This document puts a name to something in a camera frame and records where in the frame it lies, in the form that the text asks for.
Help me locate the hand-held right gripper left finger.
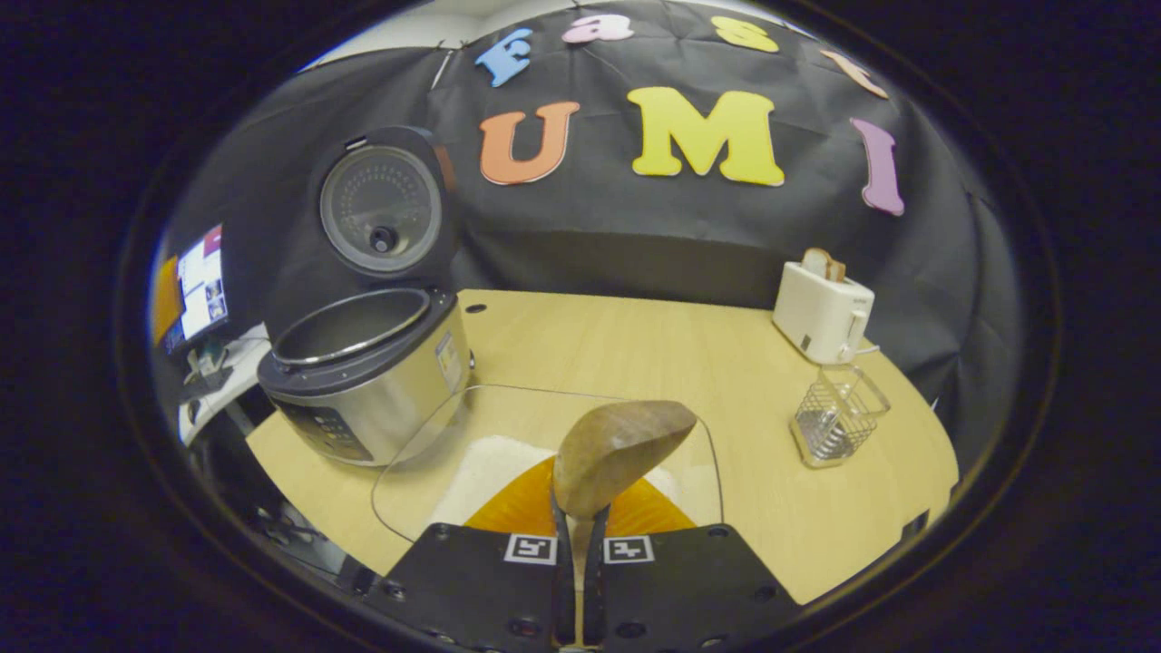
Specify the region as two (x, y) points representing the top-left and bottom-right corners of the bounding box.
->
(385, 456), (578, 653)

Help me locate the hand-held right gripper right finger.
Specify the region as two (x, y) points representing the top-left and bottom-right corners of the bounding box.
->
(585, 476), (804, 653)

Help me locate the wooden spoon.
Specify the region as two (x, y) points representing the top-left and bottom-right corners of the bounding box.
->
(551, 399), (699, 649)

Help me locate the silver black rice cooker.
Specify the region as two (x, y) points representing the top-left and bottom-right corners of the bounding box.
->
(257, 125), (474, 468)

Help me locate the clear wire chopstick holder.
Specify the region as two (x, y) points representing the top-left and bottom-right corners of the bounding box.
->
(789, 363), (893, 470)

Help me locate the computer monitor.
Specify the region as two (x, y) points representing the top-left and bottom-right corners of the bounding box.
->
(163, 224), (229, 350)

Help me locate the white side desk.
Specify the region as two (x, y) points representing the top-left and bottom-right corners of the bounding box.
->
(177, 322), (273, 445)

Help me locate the clear glass dish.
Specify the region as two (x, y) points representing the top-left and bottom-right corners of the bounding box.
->
(370, 383), (725, 547)

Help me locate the white toaster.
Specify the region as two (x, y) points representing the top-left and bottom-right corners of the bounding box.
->
(773, 261), (877, 365)

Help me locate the toasted bread slice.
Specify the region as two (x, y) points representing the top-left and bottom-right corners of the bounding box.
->
(803, 248), (847, 284)

